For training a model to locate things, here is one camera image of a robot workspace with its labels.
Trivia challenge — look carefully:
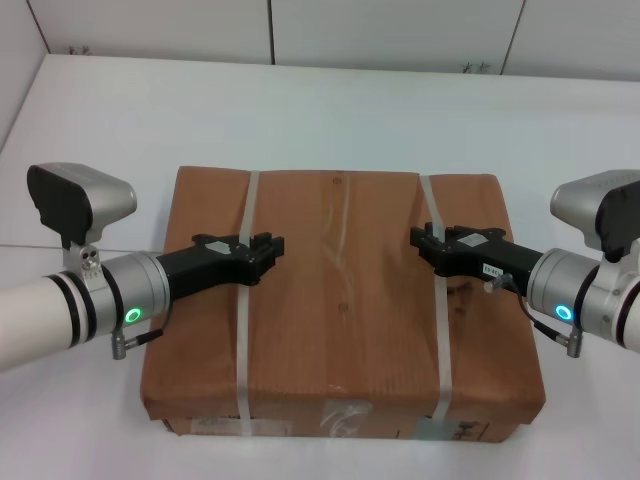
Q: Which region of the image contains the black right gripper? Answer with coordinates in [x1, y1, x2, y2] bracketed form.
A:
[409, 224, 544, 297]

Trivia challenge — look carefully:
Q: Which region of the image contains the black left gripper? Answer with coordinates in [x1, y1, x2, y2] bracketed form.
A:
[156, 230, 287, 304]

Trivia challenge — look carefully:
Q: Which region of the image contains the white plastic packing strap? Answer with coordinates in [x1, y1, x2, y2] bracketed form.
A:
[417, 174, 455, 437]
[233, 170, 263, 437]

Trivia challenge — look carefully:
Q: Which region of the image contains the brown cardboard box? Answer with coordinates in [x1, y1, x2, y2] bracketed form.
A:
[139, 165, 547, 444]

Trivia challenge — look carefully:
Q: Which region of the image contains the wide white box label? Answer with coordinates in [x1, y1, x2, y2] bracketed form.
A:
[188, 413, 291, 437]

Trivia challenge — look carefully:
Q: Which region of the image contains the printed white box label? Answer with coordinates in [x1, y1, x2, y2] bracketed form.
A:
[414, 417, 489, 443]

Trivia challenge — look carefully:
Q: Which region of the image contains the clear sealing tape strip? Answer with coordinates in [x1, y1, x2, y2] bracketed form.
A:
[319, 170, 374, 437]

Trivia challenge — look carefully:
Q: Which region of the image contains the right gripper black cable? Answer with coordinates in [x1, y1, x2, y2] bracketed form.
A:
[483, 276, 584, 358]

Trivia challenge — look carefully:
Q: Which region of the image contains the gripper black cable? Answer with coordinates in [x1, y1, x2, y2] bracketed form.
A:
[483, 276, 584, 358]
[110, 298, 175, 361]

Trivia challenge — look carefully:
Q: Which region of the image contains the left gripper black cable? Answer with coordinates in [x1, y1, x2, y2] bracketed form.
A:
[110, 298, 175, 361]

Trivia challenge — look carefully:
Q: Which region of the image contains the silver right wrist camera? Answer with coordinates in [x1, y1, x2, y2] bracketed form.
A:
[549, 169, 640, 302]

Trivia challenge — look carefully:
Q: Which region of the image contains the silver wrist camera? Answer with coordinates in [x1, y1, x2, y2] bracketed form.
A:
[549, 169, 640, 302]
[26, 161, 139, 287]

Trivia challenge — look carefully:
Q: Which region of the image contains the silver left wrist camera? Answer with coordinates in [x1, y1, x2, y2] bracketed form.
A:
[26, 161, 139, 287]

